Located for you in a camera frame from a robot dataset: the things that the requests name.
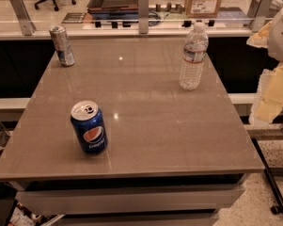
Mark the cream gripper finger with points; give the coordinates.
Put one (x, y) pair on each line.
(268, 101)
(260, 39)

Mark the blue pepsi can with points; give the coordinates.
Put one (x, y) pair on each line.
(87, 122)

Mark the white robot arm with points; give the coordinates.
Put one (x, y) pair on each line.
(275, 43)

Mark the silver redbull can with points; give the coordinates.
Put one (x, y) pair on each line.
(62, 45)

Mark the brown cardboard box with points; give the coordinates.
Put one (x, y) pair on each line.
(202, 8)

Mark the clear plastic water bottle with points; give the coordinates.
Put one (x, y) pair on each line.
(194, 52)

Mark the upper grey drawer front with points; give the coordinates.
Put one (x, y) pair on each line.
(130, 199)

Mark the grey drawer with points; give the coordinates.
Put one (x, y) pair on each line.
(202, 219)
(130, 199)

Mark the grey metal tray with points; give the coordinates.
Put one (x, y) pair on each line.
(114, 0)

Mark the lower grey drawer front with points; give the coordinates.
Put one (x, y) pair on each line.
(202, 219)

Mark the right metal glass bracket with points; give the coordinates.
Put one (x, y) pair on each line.
(260, 15)

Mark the metal glass bracket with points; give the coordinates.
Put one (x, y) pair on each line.
(26, 25)
(143, 16)
(260, 15)

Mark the black floor rail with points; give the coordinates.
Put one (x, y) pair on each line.
(276, 209)

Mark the middle metal glass bracket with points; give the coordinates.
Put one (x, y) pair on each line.
(143, 16)

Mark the left metal glass bracket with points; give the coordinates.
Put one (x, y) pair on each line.
(26, 25)

